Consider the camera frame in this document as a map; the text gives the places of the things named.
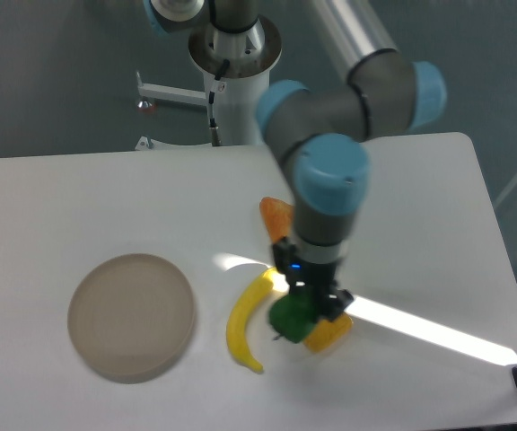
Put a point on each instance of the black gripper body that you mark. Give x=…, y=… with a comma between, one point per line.
x=305, y=274

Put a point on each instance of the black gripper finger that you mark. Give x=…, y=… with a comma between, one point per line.
x=333, y=303

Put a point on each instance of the green bell pepper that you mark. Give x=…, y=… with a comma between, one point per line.
x=293, y=317

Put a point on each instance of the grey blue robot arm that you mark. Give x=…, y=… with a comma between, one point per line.
x=315, y=137

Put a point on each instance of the small yellow bell pepper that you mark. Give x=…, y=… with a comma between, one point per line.
x=327, y=333

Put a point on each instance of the orange pepper slice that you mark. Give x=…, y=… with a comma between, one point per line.
x=277, y=217

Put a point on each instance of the yellow chili pepper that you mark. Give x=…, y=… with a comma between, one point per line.
x=250, y=299

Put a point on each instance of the beige round plate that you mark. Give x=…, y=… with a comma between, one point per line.
x=132, y=317

